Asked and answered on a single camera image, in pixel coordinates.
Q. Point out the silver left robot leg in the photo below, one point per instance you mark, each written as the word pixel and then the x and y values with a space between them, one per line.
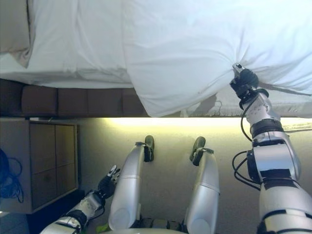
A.
pixel 126 185

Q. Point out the white textured floor mat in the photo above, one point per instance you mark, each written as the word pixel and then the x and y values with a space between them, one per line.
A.
pixel 297 126

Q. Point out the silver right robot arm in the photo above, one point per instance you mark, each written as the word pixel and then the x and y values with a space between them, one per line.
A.
pixel 275 158

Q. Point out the white pillow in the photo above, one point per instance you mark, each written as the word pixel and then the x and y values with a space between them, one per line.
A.
pixel 13 26

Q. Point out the brown bed frame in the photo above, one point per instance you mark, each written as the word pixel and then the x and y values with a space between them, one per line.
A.
pixel 73 102

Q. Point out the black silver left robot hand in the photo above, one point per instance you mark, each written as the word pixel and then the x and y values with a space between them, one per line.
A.
pixel 107 186

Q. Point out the wooden framed panel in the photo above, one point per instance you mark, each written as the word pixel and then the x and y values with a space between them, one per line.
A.
pixel 44 161

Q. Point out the green leafy plant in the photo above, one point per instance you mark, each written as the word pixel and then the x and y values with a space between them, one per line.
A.
pixel 102 228

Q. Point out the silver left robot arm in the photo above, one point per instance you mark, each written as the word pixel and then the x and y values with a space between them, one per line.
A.
pixel 87 202

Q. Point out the dark right robot foot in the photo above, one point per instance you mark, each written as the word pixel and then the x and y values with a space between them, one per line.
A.
pixel 198 146

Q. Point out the dark robot foot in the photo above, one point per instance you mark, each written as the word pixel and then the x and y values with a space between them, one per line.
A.
pixel 198 146
pixel 149 146

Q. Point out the white duvet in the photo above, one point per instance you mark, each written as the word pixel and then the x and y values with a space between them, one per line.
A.
pixel 207 48

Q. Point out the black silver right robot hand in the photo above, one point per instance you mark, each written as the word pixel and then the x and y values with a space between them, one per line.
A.
pixel 246 80

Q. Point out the dark left robot foot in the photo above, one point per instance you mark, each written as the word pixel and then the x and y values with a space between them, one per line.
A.
pixel 149 146

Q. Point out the silver robot leg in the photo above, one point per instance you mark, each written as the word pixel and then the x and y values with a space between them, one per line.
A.
pixel 126 185
pixel 204 190

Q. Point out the white bed mattress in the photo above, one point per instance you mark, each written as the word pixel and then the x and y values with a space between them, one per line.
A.
pixel 78 44

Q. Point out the silver right robot leg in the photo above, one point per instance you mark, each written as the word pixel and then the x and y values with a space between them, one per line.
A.
pixel 204 190

